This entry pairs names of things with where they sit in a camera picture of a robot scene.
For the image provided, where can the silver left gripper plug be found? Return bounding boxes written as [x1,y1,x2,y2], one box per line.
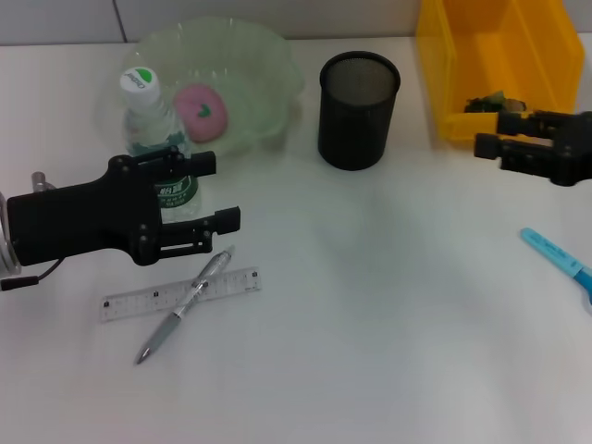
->
[31,171,56,193]

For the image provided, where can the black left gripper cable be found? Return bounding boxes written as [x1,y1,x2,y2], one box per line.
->
[0,258,64,292]

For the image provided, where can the pink peach toy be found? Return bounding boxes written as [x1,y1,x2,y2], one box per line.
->
[173,82,229,143]

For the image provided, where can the green glass fruit bowl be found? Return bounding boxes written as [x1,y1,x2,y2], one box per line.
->
[120,16,306,161]

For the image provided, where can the black mesh pen holder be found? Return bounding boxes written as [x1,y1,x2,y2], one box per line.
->
[317,50,401,171]

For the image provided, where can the blue scissors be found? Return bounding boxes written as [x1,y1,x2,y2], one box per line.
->
[520,227,592,318]

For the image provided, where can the clear plastic ruler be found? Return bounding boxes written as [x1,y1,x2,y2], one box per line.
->
[100,266,263,325]

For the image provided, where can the yellow plastic bin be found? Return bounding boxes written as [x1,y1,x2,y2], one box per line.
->
[414,0,585,142]

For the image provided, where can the silver ballpoint pen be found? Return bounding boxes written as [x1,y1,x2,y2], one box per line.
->
[134,244,236,366]

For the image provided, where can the green plastic wrapper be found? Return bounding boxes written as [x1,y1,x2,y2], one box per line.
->
[464,91,528,114]

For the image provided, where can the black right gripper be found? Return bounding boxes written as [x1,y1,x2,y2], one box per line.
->
[474,109,592,188]

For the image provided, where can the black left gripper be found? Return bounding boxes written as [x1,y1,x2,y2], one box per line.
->
[6,146,218,268]

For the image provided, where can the clear bottle green label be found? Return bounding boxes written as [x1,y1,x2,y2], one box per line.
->
[118,66,204,223]

